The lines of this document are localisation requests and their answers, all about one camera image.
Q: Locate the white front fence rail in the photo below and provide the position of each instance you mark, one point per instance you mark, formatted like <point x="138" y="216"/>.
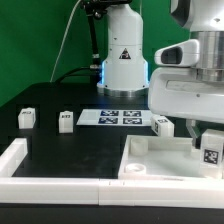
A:
<point x="196" y="194"/>

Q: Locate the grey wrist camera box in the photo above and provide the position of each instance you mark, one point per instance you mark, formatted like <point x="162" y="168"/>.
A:
<point x="183" y="54"/>

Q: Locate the white left fence piece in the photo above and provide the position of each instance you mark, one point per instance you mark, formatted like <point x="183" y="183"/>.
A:
<point x="12" y="157"/>

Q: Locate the white square table top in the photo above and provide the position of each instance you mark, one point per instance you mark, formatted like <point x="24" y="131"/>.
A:
<point x="160" y="158"/>

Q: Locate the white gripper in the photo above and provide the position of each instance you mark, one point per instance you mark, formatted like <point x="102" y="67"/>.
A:
<point x="176" y="92"/>

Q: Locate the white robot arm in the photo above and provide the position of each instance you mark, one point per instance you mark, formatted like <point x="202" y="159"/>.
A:
<point x="125" y="71"/>

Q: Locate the white sheet with markers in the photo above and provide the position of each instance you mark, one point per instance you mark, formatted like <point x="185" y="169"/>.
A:
<point x="106" y="117"/>

